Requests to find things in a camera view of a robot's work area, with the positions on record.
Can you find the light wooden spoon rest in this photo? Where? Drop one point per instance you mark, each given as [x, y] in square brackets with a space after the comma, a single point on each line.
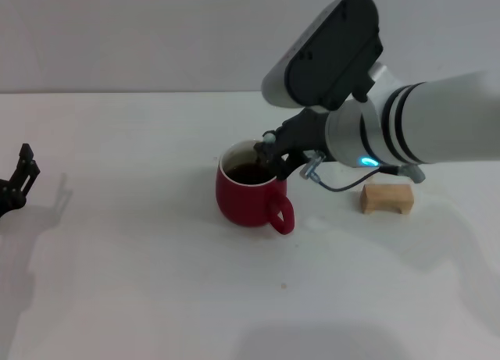
[384, 196]

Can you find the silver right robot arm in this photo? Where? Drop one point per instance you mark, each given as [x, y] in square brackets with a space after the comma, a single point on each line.
[429, 122]

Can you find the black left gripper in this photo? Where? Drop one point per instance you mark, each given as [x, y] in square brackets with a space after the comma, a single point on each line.
[4, 196]

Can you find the red ceramic coffee cup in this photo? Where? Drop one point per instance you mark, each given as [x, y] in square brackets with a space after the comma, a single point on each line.
[242, 204]

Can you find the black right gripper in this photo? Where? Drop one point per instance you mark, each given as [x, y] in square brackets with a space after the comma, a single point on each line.
[304, 133]

